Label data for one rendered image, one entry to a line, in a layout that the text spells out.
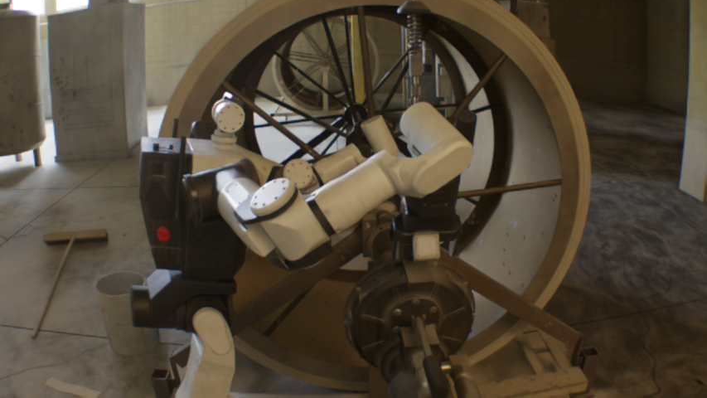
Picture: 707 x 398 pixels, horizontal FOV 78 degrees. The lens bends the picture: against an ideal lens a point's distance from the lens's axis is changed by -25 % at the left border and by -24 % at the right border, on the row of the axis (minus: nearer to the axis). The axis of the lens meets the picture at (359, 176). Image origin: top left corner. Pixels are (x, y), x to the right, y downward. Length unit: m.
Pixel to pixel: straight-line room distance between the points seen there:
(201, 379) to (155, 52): 11.54
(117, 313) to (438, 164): 2.20
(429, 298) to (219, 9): 11.45
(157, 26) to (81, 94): 5.38
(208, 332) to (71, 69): 6.61
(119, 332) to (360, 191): 2.18
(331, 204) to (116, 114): 6.78
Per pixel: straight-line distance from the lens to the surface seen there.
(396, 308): 1.17
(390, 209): 1.86
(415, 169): 0.81
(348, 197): 0.82
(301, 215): 0.82
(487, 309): 2.52
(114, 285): 3.02
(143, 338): 2.87
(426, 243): 0.95
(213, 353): 1.45
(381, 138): 1.56
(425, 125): 0.86
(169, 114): 1.98
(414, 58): 1.07
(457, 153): 0.83
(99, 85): 7.58
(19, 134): 7.70
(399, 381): 1.12
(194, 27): 12.48
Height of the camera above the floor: 1.55
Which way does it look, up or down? 16 degrees down
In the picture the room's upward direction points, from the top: 1 degrees counter-clockwise
